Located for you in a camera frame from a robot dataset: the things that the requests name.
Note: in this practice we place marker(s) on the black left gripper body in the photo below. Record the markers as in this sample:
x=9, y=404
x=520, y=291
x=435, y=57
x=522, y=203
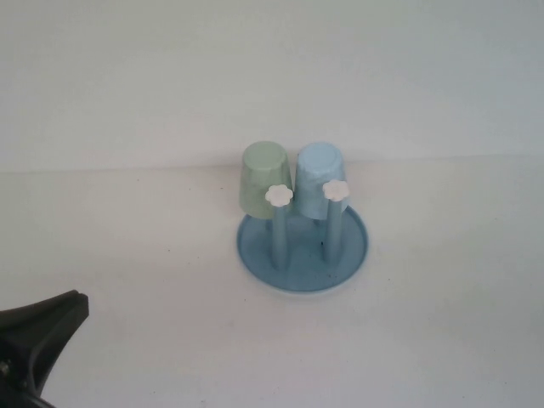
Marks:
x=13, y=389

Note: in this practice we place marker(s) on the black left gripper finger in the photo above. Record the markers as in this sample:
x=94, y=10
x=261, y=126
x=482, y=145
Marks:
x=47, y=340
x=34, y=312

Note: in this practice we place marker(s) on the light blue plastic cup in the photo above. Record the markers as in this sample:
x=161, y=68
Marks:
x=316, y=183

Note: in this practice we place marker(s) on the light green plastic cup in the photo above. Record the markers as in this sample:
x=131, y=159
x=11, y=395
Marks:
x=259, y=183

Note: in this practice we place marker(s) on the blue cup drying rack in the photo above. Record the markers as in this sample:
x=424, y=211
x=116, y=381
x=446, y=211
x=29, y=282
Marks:
x=297, y=272

